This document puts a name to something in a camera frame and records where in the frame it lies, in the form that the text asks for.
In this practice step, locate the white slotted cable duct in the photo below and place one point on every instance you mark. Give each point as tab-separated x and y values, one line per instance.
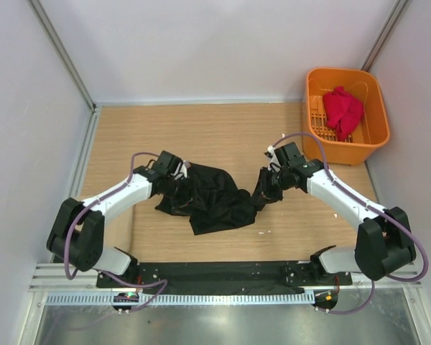
130	299

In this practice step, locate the aluminium corner post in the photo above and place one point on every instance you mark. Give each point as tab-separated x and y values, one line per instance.
52	35
395	16

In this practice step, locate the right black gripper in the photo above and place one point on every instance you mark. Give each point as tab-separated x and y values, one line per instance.
263	192

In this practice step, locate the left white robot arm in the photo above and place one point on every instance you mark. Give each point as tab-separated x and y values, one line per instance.
138	186

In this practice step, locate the left aluminium corner post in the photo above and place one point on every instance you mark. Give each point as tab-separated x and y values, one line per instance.
52	35

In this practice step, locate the brown cardboard sheet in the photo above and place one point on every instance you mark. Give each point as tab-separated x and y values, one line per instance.
129	230

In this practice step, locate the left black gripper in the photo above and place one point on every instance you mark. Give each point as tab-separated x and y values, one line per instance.
186	197

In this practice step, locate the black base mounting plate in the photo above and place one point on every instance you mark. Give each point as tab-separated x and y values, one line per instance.
282	273

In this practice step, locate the black t shirt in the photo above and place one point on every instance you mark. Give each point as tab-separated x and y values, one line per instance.
211	200

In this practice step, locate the red t shirt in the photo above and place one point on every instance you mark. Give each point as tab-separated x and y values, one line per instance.
344	112

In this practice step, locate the aluminium front frame rail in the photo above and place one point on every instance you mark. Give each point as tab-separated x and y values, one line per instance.
52	277

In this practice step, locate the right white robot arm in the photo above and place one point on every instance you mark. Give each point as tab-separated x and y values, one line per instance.
383	245

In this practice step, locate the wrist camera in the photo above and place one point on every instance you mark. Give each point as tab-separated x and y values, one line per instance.
167	164
287	156

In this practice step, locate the orange plastic basket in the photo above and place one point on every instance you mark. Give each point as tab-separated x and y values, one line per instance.
372	131

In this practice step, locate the right aluminium corner post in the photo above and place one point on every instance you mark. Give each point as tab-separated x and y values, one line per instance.
395	16

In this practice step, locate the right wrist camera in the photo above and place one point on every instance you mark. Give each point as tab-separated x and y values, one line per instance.
287	156

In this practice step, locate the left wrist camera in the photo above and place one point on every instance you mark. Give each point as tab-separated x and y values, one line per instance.
167	164

